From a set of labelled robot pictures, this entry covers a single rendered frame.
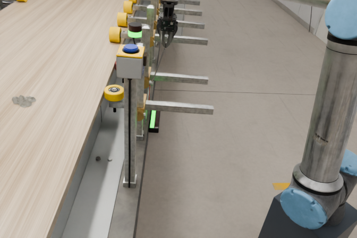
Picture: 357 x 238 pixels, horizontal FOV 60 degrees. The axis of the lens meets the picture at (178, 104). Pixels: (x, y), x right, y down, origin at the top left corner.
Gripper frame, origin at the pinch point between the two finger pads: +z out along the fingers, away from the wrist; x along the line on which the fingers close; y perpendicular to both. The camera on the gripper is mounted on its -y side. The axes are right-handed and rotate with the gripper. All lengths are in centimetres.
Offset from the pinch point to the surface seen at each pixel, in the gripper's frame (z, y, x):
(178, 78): 18.0, -2.7, 7.5
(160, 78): 18.8, -2.7, -1.5
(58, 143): 14, 55, -31
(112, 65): 13.4, -1.6, -24.1
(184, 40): 8.2, -27.7, 9.5
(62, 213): 35, 65, -29
